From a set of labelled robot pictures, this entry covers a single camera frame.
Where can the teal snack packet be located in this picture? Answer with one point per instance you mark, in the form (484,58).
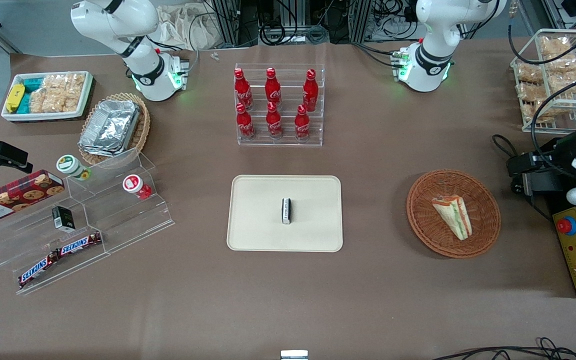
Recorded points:
(33,84)
(25,102)

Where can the triangle sandwich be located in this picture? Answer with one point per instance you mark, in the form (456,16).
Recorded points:
(453,216)

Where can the clear rice cracker packet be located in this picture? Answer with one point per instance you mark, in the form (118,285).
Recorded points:
(55,92)
(38,100)
(75,90)

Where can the yellow snack packet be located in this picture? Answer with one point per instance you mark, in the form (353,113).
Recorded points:
(15,97)

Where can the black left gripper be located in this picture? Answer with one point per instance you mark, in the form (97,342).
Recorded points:
(557,159)

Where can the small black snack packet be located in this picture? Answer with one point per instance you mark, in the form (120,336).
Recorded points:
(286,211)

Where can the foil trays in wicker basket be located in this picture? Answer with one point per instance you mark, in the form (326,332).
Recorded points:
(140,130)

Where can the red lid yogurt cup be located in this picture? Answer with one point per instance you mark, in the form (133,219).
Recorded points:
(134,185)

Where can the small white grey device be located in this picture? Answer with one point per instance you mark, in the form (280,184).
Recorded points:
(294,355)

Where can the beige rectangular tray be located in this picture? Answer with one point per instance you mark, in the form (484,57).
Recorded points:
(258,215)

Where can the round brown wicker basket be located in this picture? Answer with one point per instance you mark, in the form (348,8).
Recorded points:
(483,220)

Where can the stacked aluminium foil trays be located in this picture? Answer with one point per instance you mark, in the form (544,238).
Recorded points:
(110,127)

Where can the white plastic snack bin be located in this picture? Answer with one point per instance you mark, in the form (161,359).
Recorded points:
(85,95)

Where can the red cola bottle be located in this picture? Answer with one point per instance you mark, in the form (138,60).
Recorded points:
(274,122)
(243,90)
(272,89)
(245,124)
(302,125)
(310,91)

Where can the small black box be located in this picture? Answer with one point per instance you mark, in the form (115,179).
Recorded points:
(63,218)

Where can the small clear plastic piece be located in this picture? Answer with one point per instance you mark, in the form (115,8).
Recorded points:
(214,56)

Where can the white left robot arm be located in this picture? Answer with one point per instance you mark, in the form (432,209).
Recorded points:
(430,60)

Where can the cream cloth bag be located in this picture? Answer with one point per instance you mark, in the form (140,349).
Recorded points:
(180,27)

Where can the green lid yogurt cup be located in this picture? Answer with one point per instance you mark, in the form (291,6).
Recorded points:
(70,166)

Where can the red tartan cookie box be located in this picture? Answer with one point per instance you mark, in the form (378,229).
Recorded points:
(13,197)

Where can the clear acrylic stepped stand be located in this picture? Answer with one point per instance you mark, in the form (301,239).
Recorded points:
(118,225)

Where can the brown chocolate bar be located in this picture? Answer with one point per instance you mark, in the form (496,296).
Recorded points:
(38,269)
(79,243)

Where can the clear fried snack packet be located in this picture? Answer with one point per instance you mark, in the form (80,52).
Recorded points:
(563,87)
(538,111)
(555,46)
(530,71)

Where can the clear acrylic bottle rack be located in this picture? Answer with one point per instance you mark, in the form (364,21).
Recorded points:
(288,125)

